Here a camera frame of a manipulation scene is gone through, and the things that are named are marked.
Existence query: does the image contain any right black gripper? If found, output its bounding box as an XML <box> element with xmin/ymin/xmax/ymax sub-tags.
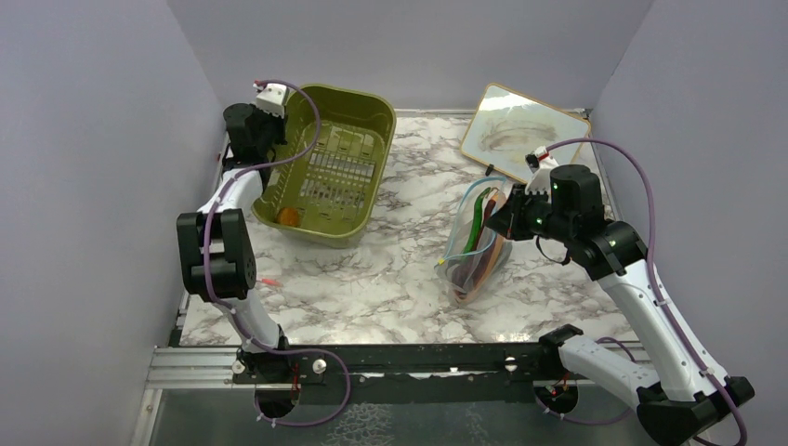
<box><xmin>485</xmin><ymin>183</ymin><xmax>574</xmax><ymax>243</ymax></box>

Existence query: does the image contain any clear zip top bag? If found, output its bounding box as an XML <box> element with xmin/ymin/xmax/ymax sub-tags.
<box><xmin>434</xmin><ymin>176</ymin><xmax>511</xmax><ymax>306</ymax></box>

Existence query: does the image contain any brown avocado pit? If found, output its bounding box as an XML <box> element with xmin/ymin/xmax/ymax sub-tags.
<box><xmin>275</xmin><ymin>207</ymin><xmax>301</xmax><ymax>228</ymax></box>

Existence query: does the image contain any olive green plastic bin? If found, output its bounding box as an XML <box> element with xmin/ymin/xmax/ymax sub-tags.
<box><xmin>252</xmin><ymin>84</ymin><xmax>396</xmax><ymax>248</ymax></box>

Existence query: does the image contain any orange squash slice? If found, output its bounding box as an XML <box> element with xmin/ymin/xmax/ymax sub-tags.
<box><xmin>453</xmin><ymin>188</ymin><xmax>505</xmax><ymax>303</ymax></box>

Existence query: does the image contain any green chili pepper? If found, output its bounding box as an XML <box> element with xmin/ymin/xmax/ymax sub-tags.
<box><xmin>462</xmin><ymin>188</ymin><xmax>491</xmax><ymax>254</ymax></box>

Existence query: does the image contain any red meat slice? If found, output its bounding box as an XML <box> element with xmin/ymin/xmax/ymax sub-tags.
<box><xmin>451</xmin><ymin>192</ymin><xmax>497</xmax><ymax>298</ymax></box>

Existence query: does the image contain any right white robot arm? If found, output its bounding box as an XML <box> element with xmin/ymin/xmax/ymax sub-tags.
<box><xmin>486</xmin><ymin>164</ymin><xmax>755</xmax><ymax>445</ymax></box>

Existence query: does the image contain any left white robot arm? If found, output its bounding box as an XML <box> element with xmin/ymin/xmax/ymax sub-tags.
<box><xmin>176</xmin><ymin>103</ymin><xmax>292</xmax><ymax>382</ymax></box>

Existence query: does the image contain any wood framed whiteboard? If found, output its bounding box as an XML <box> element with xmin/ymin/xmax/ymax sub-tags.
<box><xmin>460</xmin><ymin>83</ymin><xmax>591</xmax><ymax>182</ymax></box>

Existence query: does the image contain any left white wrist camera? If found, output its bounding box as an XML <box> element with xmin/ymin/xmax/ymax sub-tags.
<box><xmin>253</xmin><ymin>84</ymin><xmax>290</xmax><ymax>118</ymax></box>

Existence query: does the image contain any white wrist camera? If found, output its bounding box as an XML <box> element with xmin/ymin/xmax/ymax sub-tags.
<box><xmin>525</xmin><ymin>146</ymin><xmax>559</xmax><ymax>194</ymax></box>
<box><xmin>253</xmin><ymin>84</ymin><xmax>290</xmax><ymax>118</ymax></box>

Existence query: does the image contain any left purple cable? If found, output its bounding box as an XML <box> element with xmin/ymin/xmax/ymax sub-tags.
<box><xmin>202</xmin><ymin>79</ymin><xmax>353</xmax><ymax>429</ymax></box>

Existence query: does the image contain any purple cable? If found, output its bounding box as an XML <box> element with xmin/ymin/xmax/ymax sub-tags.
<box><xmin>545</xmin><ymin>137</ymin><xmax>748</xmax><ymax>446</ymax></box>
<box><xmin>202</xmin><ymin>79</ymin><xmax>353</xmax><ymax>429</ymax></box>

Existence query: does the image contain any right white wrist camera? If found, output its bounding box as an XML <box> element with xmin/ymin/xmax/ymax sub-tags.
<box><xmin>525</xmin><ymin>146</ymin><xmax>559</xmax><ymax>194</ymax></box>

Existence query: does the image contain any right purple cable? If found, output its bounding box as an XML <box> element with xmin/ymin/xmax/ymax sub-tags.
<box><xmin>545</xmin><ymin>137</ymin><xmax>748</xmax><ymax>446</ymax></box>

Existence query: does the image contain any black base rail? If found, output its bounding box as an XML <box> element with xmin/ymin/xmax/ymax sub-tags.
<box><xmin>147</xmin><ymin>329</ymin><xmax>641</xmax><ymax>408</ymax></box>

